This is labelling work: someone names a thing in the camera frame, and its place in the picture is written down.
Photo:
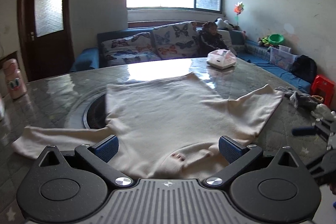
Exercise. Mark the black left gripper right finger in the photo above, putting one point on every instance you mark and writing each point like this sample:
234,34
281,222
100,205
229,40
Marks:
240,159

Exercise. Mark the colourful pinwheel toy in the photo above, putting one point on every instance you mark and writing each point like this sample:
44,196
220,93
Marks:
239,8

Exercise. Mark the green plastic bowl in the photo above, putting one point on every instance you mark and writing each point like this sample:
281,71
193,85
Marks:
276,39

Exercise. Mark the child in dark jacket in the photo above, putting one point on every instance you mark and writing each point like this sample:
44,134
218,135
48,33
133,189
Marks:
210,40

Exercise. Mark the blue sofa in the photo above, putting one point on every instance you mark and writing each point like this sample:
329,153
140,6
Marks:
92,58

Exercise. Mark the cream sweater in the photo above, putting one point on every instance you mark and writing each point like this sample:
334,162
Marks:
167,128

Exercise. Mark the white plush toy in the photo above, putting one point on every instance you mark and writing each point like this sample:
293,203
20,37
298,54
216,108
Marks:
323,112

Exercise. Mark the grey knitted garment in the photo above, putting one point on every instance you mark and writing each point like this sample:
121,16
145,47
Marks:
299,100

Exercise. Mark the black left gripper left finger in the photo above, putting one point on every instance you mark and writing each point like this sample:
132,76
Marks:
96,158

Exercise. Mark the dark wooden door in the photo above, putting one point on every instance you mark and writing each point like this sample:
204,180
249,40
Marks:
45,37

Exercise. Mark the right butterfly print cushion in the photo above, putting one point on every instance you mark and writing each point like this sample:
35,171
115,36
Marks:
175,41

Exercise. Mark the black round induction cooktop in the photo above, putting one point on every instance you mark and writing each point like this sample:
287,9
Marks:
95,114

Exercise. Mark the white tissue box on table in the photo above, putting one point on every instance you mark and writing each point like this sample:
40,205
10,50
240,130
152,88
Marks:
221,59

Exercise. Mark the butterfly print cushion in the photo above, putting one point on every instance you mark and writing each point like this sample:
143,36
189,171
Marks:
132,49
175,41

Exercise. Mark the black bag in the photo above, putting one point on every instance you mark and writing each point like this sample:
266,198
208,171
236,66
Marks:
304,68

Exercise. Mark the pink cartoon face bottle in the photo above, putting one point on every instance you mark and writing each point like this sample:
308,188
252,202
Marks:
14,80

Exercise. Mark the left butterfly print cushion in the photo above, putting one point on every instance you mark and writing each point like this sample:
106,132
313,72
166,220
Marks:
132,49

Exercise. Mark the red plastic stool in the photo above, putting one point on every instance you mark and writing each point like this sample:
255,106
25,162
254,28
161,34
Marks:
323,87

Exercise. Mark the clear plastic storage box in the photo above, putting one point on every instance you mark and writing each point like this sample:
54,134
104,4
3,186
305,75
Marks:
282,57

